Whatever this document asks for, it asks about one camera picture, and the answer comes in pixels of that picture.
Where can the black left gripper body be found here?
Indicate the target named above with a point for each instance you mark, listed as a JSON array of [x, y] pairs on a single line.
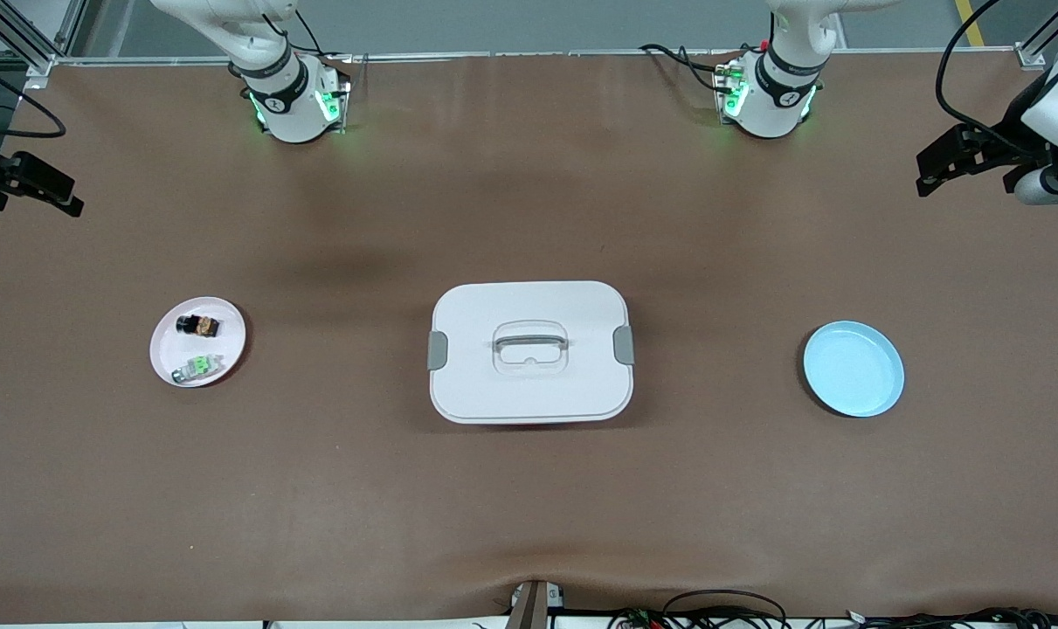
[[1011, 147]]

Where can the orange and black switch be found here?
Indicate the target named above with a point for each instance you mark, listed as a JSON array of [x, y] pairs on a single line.
[[201, 327]]

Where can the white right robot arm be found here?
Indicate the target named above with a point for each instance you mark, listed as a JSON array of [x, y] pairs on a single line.
[[288, 105]]

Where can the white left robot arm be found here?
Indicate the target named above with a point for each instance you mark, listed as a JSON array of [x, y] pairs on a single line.
[[777, 96]]

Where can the pink round plate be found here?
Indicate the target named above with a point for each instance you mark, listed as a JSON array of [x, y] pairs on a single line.
[[227, 349]]

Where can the light blue round plate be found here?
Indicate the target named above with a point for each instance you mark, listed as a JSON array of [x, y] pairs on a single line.
[[852, 371]]

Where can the grey box latch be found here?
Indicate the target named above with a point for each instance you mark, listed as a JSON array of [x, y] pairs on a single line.
[[624, 345], [437, 350]]

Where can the white lidded storage box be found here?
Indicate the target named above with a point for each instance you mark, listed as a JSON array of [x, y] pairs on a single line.
[[528, 393]]

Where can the aluminium frame post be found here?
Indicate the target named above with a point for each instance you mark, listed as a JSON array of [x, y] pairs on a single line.
[[39, 63], [1029, 54]]

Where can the green and white switch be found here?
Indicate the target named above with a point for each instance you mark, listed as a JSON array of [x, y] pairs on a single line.
[[198, 368]]

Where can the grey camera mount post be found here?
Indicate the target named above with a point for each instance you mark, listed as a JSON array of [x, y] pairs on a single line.
[[533, 607]]

